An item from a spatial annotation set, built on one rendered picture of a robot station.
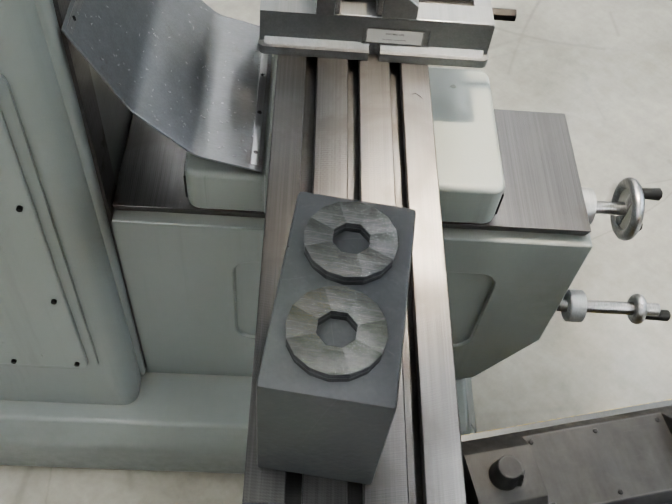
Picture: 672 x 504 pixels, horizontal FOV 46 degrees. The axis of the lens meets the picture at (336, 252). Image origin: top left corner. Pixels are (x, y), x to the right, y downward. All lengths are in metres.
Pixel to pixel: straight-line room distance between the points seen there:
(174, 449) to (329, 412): 1.06
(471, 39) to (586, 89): 1.58
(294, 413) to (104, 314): 0.80
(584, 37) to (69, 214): 2.16
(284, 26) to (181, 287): 0.51
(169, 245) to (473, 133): 0.53
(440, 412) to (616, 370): 1.29
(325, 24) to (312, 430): 0.66
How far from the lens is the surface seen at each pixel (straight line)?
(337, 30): 1.21
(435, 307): 0.95
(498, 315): 1.52
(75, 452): 1.80
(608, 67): 2.92
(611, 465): 1.33
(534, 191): 1.38
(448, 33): 1.23
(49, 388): 1.72
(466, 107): 1.35
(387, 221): 0.76
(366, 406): 0.68
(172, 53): 1.23
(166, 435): 1.72
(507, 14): 1.29
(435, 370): 0.91
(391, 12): 1.19
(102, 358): 1.58
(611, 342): 2.18
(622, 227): 1.56
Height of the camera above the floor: 1.74
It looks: 54 degrees down
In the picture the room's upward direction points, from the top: 7 degrees clockwise
